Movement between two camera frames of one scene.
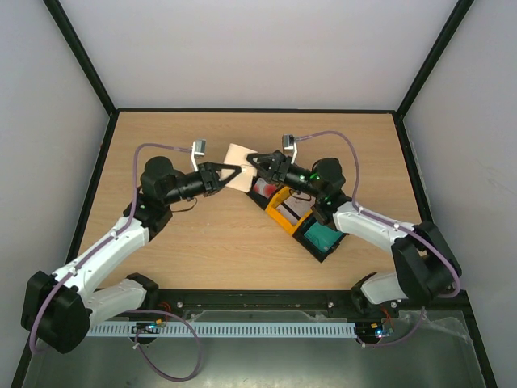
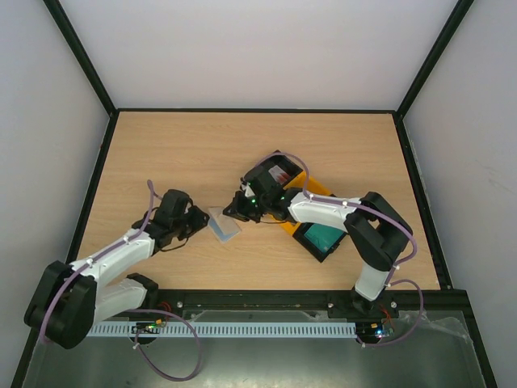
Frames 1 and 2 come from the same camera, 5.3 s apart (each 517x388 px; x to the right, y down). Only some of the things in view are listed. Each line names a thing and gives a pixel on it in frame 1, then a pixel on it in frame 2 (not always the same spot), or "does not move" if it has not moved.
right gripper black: x=278 y=166 → x=241 y=204
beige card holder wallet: x=237 y=155 → x=224 y=227
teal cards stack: x=322 y=236 does not move
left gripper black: x=209 y=177 → x=200 y=222
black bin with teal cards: x=319 y=234 does not move
